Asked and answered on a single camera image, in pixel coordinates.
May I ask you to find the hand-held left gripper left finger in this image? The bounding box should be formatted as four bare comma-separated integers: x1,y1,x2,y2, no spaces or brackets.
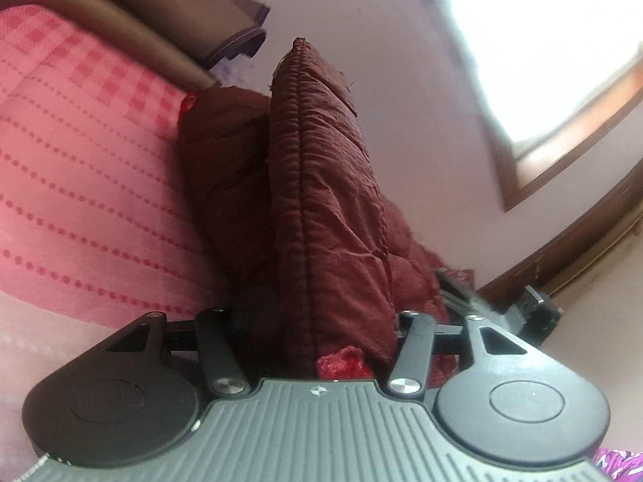
93,307,252,397

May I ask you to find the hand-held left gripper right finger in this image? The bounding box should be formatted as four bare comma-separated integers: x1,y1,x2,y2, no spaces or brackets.
386,310,533,397

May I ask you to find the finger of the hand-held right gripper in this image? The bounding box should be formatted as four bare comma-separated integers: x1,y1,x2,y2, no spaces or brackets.
434,268,503,323

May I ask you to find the maroon quilted floral jacket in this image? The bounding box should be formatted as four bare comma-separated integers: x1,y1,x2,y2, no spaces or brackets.
178,36,475,387

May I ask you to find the purple patterned cloth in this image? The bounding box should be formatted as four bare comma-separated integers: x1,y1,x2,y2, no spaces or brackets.
593,447,643,482

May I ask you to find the pink checked bed sheet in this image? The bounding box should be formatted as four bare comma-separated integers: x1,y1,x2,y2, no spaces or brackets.
0,4,237,402

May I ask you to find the brown cloth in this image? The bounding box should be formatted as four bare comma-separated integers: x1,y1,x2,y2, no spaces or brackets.
0,0,272,88

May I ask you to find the brown wooden rail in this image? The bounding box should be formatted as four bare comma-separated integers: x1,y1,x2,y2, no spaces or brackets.
475,171,643,298

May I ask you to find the window with brown frame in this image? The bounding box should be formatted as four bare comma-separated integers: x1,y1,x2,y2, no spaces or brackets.
442,0,643,212

